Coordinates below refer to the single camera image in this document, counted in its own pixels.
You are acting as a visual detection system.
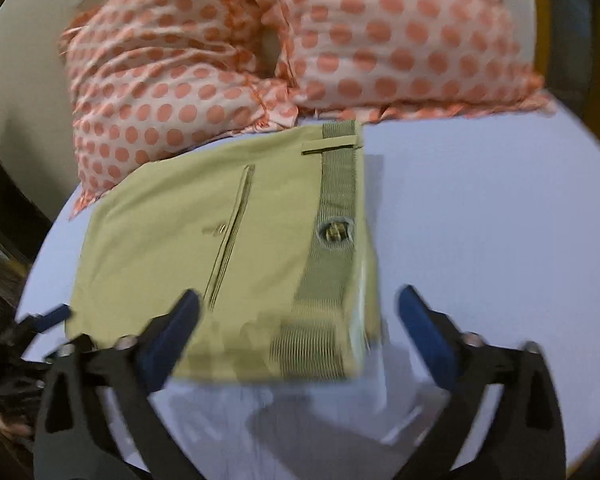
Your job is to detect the khaki pants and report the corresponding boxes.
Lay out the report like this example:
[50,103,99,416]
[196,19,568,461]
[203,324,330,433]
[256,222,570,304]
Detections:
[64,120,384,382]

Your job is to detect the orange polka dot garment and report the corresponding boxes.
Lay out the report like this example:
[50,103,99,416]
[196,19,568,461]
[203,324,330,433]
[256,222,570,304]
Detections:
[59,0,302,222]

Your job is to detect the orange polka dot pillow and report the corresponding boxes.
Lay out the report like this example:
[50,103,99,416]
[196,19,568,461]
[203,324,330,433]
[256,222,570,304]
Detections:
[252,0,557,123]

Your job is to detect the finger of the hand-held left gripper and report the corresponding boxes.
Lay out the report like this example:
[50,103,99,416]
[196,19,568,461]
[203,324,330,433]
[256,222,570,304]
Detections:
[14,304,74,357]

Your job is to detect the wooden bed frame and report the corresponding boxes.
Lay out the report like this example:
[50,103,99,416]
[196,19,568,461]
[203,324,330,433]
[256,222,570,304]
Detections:
[544,0,600,153]

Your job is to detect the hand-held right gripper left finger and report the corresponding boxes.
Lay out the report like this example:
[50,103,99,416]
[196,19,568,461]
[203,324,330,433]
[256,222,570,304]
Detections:
[34,288,204,480]

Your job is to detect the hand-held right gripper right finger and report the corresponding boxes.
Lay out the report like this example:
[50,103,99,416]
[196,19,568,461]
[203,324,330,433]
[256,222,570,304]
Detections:
[397,285,567,480]

